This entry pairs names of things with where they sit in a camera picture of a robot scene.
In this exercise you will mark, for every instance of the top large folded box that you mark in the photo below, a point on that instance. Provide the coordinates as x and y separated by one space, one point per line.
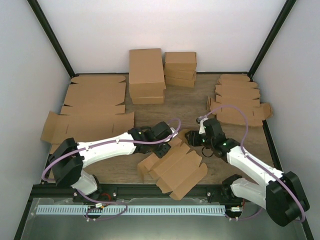
146 73

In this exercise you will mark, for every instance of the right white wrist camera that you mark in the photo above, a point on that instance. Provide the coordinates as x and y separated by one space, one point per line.
200 120

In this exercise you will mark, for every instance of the middle small folded box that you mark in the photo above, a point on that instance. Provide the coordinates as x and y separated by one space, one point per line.
186 74

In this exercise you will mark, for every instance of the small flat cardboard blank stack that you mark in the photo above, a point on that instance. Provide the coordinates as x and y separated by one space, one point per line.
238 90

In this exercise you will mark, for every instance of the light blue slotted cable duct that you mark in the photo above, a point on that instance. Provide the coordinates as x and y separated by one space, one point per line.
134 210

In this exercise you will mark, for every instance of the top small folded box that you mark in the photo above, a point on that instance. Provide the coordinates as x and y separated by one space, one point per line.
180 60

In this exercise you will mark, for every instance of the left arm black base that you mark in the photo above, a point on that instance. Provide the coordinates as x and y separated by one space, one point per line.
105 193

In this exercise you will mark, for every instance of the black front frame rail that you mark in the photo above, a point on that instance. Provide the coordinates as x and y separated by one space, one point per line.
125 191

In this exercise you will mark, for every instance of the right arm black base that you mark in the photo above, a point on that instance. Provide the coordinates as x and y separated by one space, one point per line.
222 194

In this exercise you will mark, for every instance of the bottom small folded box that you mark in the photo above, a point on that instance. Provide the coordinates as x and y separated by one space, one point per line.
173 81

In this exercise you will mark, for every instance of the small cardboard box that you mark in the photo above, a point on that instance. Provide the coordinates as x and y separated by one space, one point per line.
178 171

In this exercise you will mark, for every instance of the bottom large folded box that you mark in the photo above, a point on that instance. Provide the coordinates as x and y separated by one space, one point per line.
154 100

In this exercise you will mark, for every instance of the black frame post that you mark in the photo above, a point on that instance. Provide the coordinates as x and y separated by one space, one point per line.
42 19
275 29

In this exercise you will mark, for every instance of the right black frame post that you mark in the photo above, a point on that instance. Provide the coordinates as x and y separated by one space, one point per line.
275 29

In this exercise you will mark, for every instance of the large folded box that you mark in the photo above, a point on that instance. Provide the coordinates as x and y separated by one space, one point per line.
154 100
146 73

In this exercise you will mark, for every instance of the large flat cardboard blank stack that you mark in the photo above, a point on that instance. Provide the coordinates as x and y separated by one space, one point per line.
93 109

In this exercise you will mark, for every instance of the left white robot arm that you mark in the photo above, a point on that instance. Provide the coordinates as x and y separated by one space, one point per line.
69 172

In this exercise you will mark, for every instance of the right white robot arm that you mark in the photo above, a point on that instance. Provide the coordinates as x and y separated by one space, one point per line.
281 194

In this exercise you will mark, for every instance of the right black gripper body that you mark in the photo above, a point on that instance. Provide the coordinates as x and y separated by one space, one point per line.
207 143

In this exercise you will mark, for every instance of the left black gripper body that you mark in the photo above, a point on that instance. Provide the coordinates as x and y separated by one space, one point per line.
159 153

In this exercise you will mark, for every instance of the left black frame post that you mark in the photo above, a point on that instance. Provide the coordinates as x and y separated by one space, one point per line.
42 19

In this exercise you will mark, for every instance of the small folded box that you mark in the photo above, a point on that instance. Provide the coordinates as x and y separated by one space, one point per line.
180 60
186 74
173 81

